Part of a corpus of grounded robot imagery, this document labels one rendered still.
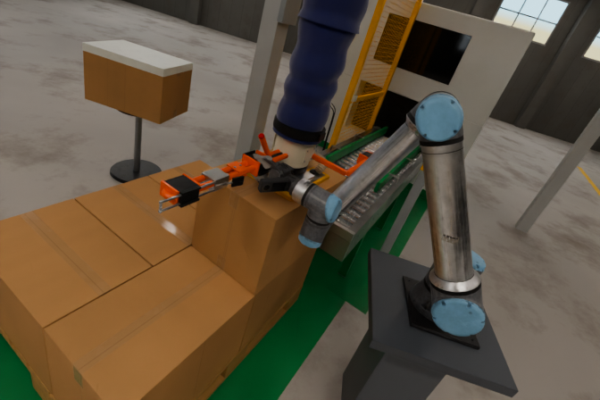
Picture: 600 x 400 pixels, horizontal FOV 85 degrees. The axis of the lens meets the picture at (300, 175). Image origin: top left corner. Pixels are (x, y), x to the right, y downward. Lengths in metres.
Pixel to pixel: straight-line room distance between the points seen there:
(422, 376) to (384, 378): 0.15
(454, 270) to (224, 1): 12.11
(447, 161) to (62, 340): 1.28
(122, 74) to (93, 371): 1.91
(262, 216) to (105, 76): 1.83
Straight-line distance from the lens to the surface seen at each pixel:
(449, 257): 1.09
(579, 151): 4.52
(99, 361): 1.31
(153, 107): 2.58
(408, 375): 1.60
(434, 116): 0.93
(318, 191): 1.11
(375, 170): 1.15
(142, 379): 1.26
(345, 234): 1.90
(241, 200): 1.28
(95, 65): 2.77
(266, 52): 2.78
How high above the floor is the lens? 1.65
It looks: 27 degrees down
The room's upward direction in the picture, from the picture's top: 17 degrees clockwise
